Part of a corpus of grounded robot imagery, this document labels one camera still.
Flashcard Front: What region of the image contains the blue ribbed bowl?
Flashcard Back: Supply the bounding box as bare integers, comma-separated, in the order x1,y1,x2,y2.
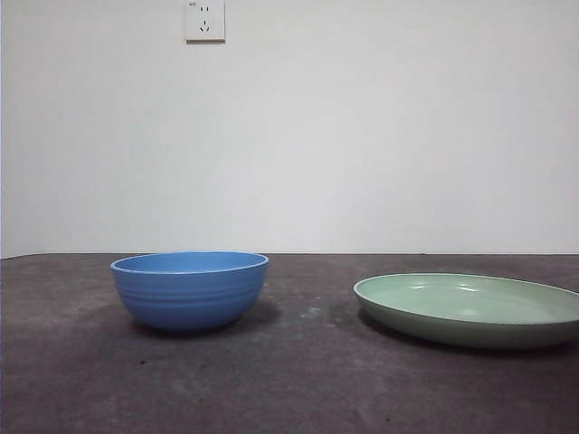
110,250,271,335

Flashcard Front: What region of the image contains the green round plate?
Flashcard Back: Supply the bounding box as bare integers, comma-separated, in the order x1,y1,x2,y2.
353,272,579,352

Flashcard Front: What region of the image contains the white wall socket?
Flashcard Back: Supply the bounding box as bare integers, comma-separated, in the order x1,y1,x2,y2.
185,0,226,45

